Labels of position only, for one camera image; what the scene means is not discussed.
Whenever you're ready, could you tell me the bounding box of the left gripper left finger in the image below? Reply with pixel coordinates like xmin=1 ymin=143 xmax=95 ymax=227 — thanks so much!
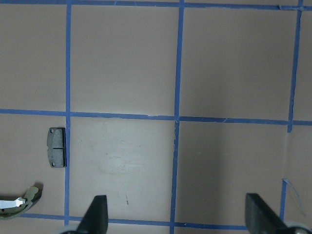
xmin=76 ymin=195 xmax=108 ymax=234

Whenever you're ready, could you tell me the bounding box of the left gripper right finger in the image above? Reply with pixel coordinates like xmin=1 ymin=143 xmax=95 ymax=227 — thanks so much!
xmin=245 ymin=193 xmax=287 ymax=234

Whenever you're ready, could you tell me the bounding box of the dark grey brake pad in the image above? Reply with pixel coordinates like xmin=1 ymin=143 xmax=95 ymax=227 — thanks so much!
xmin=47 ymin=127 xmax=66 ymax=168

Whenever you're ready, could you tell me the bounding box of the brown paper table mat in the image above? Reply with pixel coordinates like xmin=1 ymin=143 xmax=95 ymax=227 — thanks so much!
xmin=0 ymin=0 xmax=312 ymax=234

